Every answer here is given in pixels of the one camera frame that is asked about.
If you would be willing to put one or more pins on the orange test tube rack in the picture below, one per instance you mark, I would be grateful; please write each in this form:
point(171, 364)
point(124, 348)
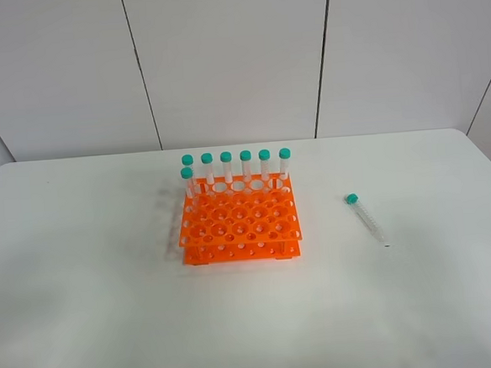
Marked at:
point(244, 220)

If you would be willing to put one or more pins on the second row left tube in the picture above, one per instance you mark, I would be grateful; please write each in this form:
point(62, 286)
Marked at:
point(187, 176)

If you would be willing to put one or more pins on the green-capped test tube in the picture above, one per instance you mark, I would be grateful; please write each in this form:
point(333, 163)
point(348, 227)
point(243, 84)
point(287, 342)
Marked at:
point(363, 214)

